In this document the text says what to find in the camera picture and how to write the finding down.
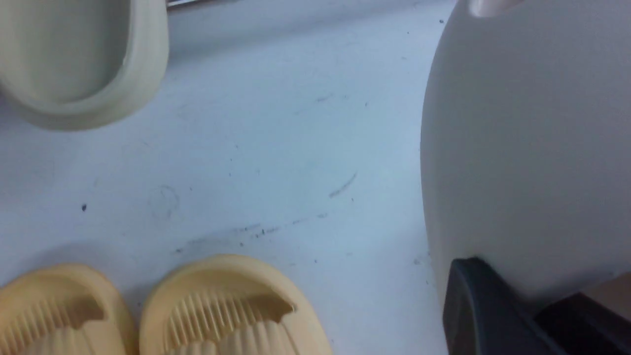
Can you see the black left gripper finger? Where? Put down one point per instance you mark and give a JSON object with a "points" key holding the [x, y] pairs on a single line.
{"points": [[482, 316]]}

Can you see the cream foam slipper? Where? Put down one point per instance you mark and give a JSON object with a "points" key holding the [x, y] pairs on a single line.
{"points": [[526, 147]]}

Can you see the right yellow ridged slipper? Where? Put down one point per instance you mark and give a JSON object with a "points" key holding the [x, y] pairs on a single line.
{"points": [[230, 304]]}

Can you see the yellow ridged slipper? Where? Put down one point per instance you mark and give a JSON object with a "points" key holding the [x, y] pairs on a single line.
{"points": [[65, 309], [230, 304]]}

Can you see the left yellow ridged slipper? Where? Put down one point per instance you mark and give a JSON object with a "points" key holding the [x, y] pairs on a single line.
{"points": [[65, 309]]}

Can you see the right olive green slipper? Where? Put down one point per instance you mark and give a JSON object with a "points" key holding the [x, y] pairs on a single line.
{"points": [[73, 65]]}

